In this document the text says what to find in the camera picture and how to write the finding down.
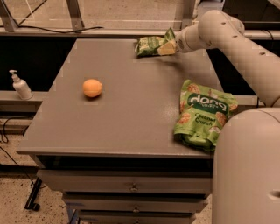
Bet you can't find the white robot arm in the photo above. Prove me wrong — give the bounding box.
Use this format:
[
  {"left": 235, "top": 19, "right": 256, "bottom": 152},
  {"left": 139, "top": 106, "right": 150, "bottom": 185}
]
[{"left": 176, "top": 10, "right": 280, "bottom": 224}]

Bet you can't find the black floor cable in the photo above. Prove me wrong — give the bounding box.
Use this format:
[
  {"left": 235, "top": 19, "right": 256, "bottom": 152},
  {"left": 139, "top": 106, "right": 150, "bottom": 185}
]
[{"left": 0, "top": 116, "right": 49, "bottom": 212}]

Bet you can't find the green coconut crunch bag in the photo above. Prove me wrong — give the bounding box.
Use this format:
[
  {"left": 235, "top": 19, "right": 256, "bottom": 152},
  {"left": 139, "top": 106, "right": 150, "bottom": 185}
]
[{"left": 174, "top": 80, "right": 238, "bottom": 151}]

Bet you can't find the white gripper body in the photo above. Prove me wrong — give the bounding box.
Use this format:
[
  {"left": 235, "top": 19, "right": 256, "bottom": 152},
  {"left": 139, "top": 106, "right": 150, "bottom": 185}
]
[{"left": 175, "top": 27, "right": 193, "bottom": 53}]

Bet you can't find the metal window frame rail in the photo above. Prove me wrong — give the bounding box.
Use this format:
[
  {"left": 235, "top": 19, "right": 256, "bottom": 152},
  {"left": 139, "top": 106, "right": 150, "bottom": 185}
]
[{"left": 0, "top": 0, "right": 280, "bottom": 40}]

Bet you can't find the grey drawer cabinet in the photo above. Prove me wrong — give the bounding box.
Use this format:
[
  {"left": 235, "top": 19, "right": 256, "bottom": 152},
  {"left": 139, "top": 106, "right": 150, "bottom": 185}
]
[{"left": 18, "top": 38, "right": 220, "bottom": 224}]

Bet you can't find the white pump bottle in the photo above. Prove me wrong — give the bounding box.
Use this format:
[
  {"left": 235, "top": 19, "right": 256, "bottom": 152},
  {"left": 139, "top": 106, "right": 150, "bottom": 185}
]
[{"left": 10, "top": 70, "right": 33, "bottom": 100}]

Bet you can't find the orange fruit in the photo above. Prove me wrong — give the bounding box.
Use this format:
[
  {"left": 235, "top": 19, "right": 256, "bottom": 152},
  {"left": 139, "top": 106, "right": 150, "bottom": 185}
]
[{"left": 82, "top": 79, "right": 102, "bottom": 97}]

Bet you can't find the black cable on ledge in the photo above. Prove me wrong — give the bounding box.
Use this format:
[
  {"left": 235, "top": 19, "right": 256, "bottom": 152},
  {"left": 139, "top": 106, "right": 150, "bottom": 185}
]
[{"left": 17, "top": 25, "right": 104, "bottom": 34}]

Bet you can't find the green jalapeno chip bag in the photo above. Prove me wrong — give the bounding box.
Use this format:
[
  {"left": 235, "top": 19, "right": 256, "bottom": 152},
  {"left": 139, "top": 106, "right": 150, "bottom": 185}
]
[{"left": 135, "top": 28, "right": 175, "bottom": 57}]

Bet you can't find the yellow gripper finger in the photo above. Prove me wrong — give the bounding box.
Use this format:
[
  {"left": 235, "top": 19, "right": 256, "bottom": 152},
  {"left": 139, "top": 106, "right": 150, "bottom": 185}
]
[{"left": 157, "top": 40, "right": 177, "bottom": 56}]

